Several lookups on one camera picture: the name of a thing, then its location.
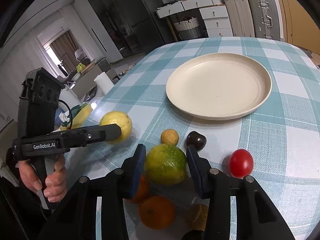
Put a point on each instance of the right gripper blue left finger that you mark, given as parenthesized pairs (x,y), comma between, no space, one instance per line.
(127,177)

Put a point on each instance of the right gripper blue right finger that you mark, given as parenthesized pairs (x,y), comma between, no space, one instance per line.
(208,181)

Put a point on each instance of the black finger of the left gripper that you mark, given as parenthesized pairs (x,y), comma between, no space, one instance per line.
(83,136)

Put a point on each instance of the orange mandarin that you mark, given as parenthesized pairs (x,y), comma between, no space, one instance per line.
(142,192)
(157,212)

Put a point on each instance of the dark purple plum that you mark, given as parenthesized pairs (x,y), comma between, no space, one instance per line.
(196,139)

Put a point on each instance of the red cherry tomato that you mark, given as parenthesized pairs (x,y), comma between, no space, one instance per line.
(240,163)

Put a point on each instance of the small tan longan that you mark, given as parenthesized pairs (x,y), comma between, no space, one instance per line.
(170,137)

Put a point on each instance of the person left hand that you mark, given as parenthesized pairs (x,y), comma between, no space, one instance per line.
(56,187)

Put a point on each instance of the yellow plastic bag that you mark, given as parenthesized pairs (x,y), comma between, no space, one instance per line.
(80,114)

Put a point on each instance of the white paper towel roll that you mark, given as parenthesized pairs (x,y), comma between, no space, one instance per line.
(104,82)

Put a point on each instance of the cream round plate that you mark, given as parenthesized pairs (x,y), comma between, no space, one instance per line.
(219,86)

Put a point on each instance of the teal checked tablecloth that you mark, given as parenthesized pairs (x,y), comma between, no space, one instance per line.
(282,135)

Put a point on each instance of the black refrigerator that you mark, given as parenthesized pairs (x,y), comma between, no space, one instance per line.
(150,30)

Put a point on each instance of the woven laundry basket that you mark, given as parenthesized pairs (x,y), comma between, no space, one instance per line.
(188,28)

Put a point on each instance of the white drawer desk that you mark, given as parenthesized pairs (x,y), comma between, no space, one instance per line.
(214,15)

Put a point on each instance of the beige ribbed suitcase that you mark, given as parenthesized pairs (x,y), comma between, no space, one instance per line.
(240,18)

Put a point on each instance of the silver aluminium suitcase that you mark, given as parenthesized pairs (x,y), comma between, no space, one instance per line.
(265,19)

